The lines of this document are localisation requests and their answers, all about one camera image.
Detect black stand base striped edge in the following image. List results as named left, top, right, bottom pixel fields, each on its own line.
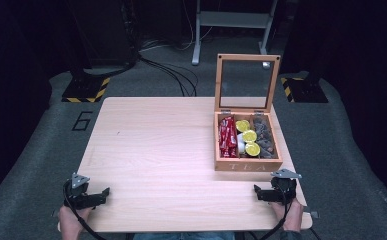
left=279, top=76, right=329, bottom=104
left=61, top=76, right=111, bottom=104

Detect pile of dark tea bags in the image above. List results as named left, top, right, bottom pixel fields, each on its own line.
left=249, top=115, right=279, bottom=160

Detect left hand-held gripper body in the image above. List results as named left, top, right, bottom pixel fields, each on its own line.
left=63, top=172, right=98, bottom=211

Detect wooden box with glass lid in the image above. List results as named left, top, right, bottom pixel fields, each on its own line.
left=213, top=53, right=284, bottom=173

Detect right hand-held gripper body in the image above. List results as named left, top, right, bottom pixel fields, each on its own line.
left=269, top=168, right=303, bottom=206

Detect white capsule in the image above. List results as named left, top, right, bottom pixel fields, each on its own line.
left=236, top=132, right=247, bottom=156

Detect yellow lemon slices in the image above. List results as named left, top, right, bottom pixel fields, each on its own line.
left=244, top=142, right=261, bottom=157

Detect person's right hand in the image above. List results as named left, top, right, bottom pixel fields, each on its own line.
left=270, top=197, right=305, bottom=233

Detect white floor cable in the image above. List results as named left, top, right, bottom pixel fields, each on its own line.
left=139, top=0, right=215, bottom=53

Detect person's left hand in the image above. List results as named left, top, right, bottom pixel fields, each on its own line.
left=57, top=204, right=94, bottom=240

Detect red sachet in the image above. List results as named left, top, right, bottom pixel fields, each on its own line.
left=226, top=117, right=239, bottom=159
left=218, top=116, right=231, bottom=158

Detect white metal stand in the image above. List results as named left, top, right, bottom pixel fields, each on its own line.
left=191, top=0, right=279, bottom=70

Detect yellow-lidded capsule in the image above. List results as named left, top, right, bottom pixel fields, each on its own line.
left=235, top=119, right=251, bottom=133
left=242, top=129, right=258, bottom=143

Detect bundle of black floor cables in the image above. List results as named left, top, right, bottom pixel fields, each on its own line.
left=137, top=54, right=199, bottom=98

